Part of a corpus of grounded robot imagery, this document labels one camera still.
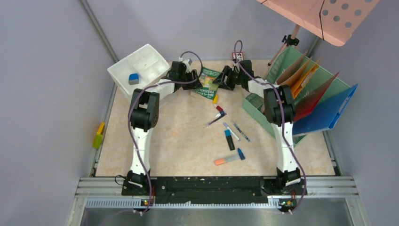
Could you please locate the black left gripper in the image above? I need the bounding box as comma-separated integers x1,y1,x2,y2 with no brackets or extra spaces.
179,69,203,90

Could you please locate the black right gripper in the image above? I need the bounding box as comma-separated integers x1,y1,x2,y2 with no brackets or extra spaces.
211,66,243,92

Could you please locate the orange folder binder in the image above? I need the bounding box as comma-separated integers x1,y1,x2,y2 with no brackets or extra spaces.
290,60,320,99

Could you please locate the red plastic folder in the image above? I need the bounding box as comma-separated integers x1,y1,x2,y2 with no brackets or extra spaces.
294,72,340,122

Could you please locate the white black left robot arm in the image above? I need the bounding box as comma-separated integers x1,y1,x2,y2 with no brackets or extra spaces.
126,58,202,195

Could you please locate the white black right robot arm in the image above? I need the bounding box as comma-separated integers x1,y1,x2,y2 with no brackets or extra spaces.
213,60,301,194

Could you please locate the green Treehouse paperback book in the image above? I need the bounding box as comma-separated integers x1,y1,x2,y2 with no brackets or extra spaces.
191,67,220,100

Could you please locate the white plastic drawer organizer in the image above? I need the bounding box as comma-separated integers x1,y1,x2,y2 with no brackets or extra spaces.
107,44,174,106

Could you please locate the red cap small bottle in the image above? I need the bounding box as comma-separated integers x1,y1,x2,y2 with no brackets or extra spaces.
213,104,223,112

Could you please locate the blue grey eraser block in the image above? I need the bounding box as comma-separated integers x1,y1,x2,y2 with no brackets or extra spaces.
128,73,140,85

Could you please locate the blue clear gel pen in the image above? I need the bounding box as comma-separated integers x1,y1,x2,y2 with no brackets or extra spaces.
232,121,251,142

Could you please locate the dark purple pen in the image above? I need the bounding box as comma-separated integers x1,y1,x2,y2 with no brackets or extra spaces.
204,115,224,128

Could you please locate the black marker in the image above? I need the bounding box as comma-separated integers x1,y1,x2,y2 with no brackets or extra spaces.
224,129,235,151

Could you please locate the white blue pen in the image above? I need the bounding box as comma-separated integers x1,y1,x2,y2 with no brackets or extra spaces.
223,122,241,141

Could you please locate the blue marker cap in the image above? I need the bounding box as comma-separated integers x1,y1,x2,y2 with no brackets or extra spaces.
237,148,245,161

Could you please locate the orange cap clear marker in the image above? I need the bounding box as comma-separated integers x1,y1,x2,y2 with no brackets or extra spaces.
214,156,240,166

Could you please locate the green plastic file rack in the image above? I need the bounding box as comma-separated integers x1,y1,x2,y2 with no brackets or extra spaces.
241,47,351,147

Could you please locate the blue file folder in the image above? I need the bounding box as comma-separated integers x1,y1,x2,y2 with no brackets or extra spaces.
293,84,358,137

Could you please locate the yellow green clip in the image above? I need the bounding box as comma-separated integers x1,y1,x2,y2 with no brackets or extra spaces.
92,122,105,149

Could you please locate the pink music stand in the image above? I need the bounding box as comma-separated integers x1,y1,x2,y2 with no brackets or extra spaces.
259,0,380,47

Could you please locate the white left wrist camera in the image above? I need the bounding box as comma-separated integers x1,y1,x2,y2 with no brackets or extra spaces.
178,56,192,73

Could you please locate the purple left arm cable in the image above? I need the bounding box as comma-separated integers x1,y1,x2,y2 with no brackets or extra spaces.
128,51,204,216

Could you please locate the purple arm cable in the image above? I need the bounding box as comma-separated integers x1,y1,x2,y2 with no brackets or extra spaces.
128,51,204,216
233,40,308,214

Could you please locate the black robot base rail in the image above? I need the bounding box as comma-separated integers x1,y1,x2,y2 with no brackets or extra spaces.
121,176,307,199

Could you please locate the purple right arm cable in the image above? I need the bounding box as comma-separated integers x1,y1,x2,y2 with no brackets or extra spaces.
233,40,308,214

